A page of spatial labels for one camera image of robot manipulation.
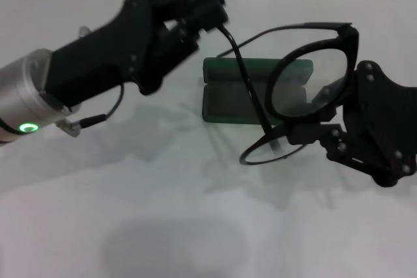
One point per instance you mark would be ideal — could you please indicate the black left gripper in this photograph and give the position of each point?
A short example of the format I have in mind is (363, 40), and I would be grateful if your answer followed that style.
(97, 60)

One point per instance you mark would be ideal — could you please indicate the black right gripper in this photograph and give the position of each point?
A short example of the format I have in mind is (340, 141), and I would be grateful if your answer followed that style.
(384, 121)

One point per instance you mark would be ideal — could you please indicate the black round-lens glasses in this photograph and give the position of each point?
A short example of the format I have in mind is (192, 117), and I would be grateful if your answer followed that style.
(353, 40)

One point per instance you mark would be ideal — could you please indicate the green glasses case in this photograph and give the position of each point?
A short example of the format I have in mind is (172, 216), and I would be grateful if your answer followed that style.
(228, 108)

